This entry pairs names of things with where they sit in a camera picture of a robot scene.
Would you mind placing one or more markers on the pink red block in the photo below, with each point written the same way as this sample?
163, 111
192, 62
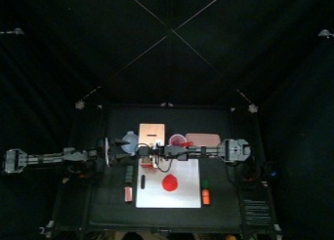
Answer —
128, 194

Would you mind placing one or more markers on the pink cup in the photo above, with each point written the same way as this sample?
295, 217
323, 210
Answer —
175, 140

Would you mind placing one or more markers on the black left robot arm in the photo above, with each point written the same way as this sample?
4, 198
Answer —
42, 157

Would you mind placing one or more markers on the orange toy carrot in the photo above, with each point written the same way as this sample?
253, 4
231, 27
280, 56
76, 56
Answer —
205, 195

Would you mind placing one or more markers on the red scoop in cup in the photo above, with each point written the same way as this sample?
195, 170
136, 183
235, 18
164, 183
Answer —
185, 143

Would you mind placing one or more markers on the white label sticker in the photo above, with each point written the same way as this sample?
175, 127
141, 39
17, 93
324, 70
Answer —
256, 212

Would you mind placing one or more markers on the wooden drawer box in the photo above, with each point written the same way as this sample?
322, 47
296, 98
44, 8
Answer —
151, 132

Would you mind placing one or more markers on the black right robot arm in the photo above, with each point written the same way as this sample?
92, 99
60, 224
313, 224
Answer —
225, 150

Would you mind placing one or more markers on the silver frame bracket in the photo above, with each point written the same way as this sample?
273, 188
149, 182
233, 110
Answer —
252, 108
78, 104
324, 33
16, 31

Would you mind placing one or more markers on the red dough lump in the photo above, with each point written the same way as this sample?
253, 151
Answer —
169, 182

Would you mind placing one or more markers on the light blue bowl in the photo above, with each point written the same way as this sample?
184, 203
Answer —
129, 140

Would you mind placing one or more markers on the dark green block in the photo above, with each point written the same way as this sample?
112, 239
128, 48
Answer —
128, 174

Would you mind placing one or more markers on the white mat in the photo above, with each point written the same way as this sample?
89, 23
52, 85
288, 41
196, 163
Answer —
181, 195

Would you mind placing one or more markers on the black stick tool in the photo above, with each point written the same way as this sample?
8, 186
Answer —
141, 182

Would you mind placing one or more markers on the pink cutting board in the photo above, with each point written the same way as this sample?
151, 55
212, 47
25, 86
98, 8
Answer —
204, 140

